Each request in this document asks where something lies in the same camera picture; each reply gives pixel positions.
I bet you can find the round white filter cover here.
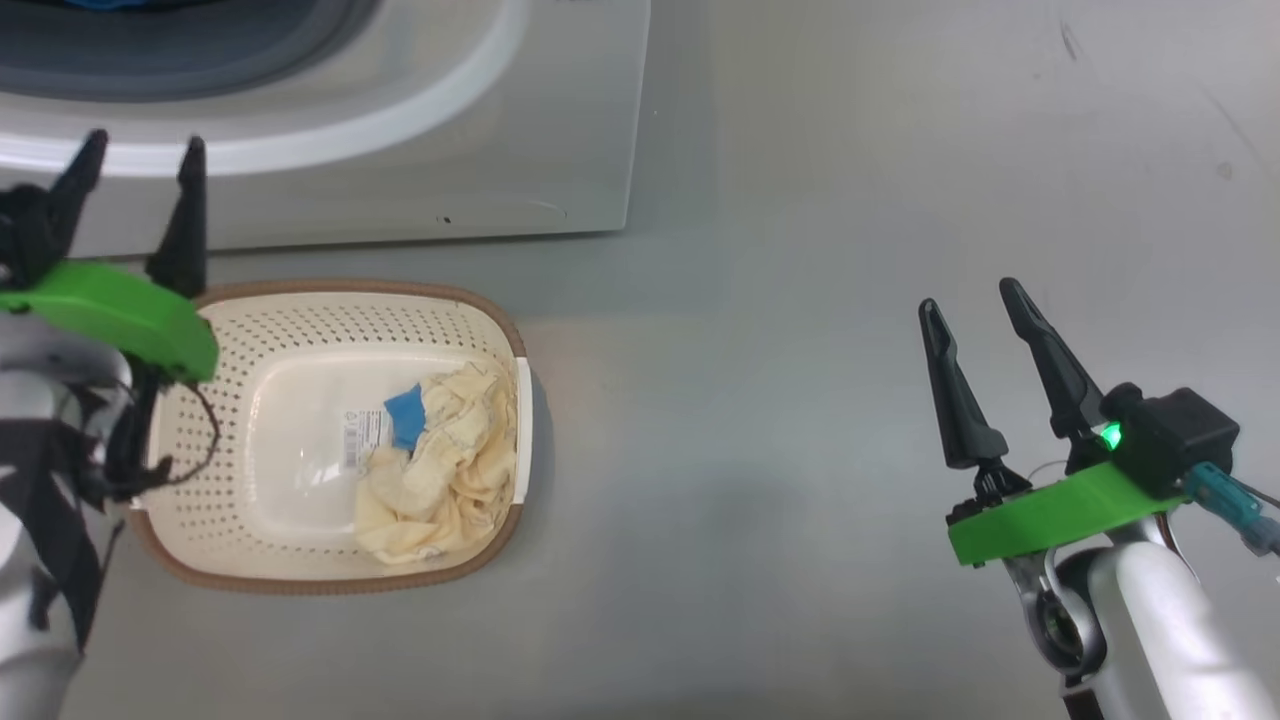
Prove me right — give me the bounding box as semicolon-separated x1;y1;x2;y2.
437;197;569;226

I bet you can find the white barcode sticker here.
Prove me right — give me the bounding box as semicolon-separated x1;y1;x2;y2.
343;407;393;471

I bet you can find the thin black cable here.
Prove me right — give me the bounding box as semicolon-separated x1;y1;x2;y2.
105;375;223;501

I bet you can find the teal right camera cable plug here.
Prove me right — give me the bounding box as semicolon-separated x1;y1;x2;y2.
1185;462;1280;558

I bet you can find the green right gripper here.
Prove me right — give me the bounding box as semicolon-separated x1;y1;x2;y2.
918;277;1193;569

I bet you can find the cream perforated laundry basket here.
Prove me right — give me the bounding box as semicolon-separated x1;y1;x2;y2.
125;280;534;597

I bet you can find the white front-load washing machine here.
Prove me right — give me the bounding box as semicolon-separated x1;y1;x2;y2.
0;0;653;259

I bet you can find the grey rubber door gasket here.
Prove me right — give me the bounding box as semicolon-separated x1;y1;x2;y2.
0;0;381;103

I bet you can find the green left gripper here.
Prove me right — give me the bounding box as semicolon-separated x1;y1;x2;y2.
0;128;221;385

